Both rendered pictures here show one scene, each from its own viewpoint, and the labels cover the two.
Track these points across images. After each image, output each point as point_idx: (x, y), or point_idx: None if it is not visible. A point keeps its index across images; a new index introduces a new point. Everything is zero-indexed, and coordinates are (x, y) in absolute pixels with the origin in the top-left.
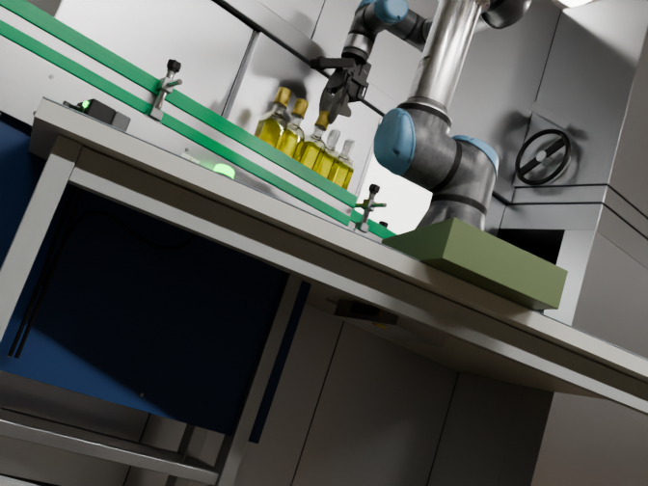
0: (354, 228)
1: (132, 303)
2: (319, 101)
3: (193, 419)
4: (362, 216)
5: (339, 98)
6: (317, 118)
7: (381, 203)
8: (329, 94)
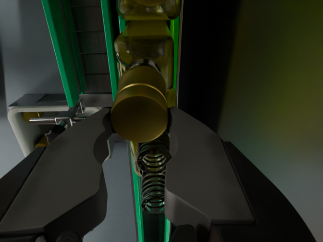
0: (81, 98)
1: None
2: (243, 155)
3: None
4: (73, 108)
5: (31, 160)
6: (146, 78)
7: (35, 118)
8: (188, 210)
